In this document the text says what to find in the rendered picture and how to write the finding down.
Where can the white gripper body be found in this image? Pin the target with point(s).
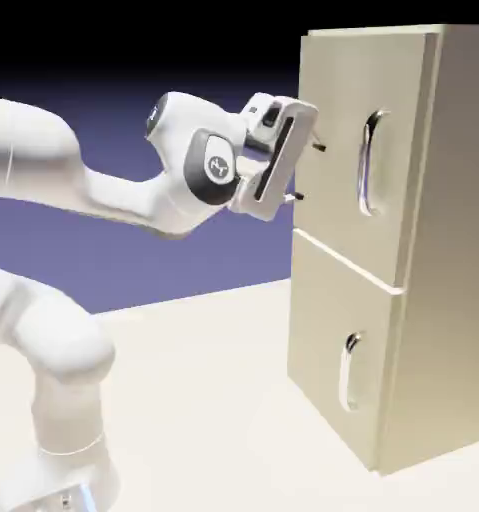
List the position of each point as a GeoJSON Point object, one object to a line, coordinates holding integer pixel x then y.
{"type": "Point", "coordinates": [284, 160]}

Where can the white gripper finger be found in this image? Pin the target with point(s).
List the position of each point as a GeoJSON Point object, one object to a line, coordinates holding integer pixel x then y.
{"type": "Point", "coordinates": [294, 196]}
{"type": "Point", "coordinates": [318, 144]}

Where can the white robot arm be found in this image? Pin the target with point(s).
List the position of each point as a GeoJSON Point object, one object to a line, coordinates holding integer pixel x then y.
{"type": "Point", "coordinates": [151, 192]}

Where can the beige cabinet door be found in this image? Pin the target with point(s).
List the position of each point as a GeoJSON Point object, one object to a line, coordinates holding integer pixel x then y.
{"type": "Point", "coordinates": [323, 340]}
{"type": "Point", "coordinates": [331, 180]}

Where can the beige cabinet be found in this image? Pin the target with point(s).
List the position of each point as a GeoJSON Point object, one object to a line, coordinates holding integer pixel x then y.
{"type": "Point", "coordinates": [443, 248]}

